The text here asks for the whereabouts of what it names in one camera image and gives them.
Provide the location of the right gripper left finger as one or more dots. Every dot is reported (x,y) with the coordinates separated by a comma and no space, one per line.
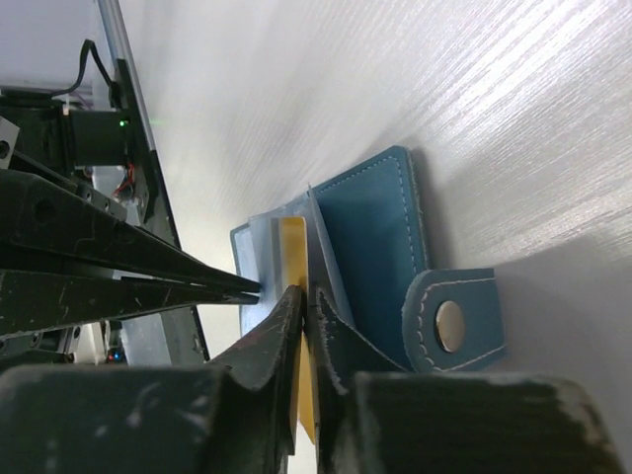
(230,415)

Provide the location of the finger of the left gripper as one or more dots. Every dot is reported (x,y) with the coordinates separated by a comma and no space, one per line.
(37,215)
(33,302)

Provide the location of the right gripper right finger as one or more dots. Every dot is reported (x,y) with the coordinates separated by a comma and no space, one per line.
(372,416)

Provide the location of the blue leather card holder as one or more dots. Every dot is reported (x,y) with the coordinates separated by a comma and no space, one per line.
(367,247)

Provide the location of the gold card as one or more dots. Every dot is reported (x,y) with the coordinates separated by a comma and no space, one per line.
(293,243)

